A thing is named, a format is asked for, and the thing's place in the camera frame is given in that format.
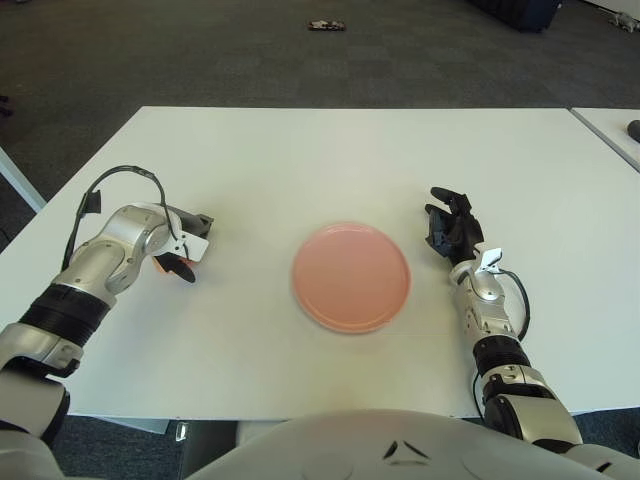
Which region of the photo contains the pink round plate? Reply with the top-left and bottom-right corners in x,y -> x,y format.
291,222 -> 413,335

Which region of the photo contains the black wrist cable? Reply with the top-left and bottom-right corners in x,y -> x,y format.
499,268 -> 531,344
62,163 -> 189,271

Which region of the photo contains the small grey toy robot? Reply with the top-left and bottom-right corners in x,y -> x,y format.
607,10 -> 640,32

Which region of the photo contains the red apple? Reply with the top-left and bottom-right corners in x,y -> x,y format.
152,254 -> 194,275

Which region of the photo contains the dark blue bag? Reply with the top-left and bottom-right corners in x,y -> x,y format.
467,0 -> 564,34

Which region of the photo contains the grey robot torso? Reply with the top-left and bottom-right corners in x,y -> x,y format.
187,407 -> 640,480

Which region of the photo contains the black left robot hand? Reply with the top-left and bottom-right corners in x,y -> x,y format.
159,205 -> 216,287

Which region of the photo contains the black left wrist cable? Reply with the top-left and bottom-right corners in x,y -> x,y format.
62,163 -> 189,271

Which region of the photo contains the white table leg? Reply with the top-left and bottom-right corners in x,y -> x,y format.
0,147 -> 47,214

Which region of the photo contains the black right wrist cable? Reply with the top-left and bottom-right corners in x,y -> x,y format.
499,268 -> 531,344

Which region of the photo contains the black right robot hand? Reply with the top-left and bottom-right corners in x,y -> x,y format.
423,186 -> 504,275

